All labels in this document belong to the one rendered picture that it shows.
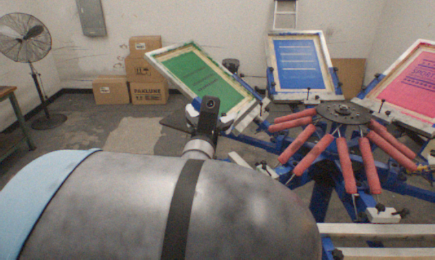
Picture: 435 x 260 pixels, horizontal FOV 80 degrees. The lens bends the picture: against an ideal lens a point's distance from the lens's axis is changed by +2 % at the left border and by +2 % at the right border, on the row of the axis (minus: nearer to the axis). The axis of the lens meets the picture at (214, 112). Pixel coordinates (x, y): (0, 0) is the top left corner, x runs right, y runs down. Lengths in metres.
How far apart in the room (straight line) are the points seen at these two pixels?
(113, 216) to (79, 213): 0.02
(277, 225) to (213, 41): 4.64
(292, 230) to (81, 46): 5.29
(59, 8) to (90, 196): 5.25
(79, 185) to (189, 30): 4.61
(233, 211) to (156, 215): 0.05
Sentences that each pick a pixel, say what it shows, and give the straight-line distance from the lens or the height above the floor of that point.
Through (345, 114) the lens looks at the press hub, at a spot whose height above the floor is 1.32.
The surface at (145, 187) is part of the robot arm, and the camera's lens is 0.18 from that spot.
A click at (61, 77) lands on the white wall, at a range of 5.80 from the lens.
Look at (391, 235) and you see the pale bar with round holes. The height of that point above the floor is 1.03.
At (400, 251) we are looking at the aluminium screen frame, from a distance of 1.47.
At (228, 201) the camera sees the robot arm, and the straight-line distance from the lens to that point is 0.17.
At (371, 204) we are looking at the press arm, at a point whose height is 1.04.
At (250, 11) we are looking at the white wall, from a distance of 4.72.
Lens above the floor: 2.02
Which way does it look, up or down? 27 degrees down
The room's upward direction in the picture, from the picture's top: straight up
